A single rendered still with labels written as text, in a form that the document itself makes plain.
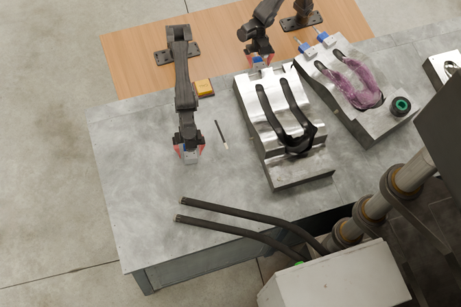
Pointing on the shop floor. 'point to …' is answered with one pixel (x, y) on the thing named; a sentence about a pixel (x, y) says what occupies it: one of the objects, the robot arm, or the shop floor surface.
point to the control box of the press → (339, 280)
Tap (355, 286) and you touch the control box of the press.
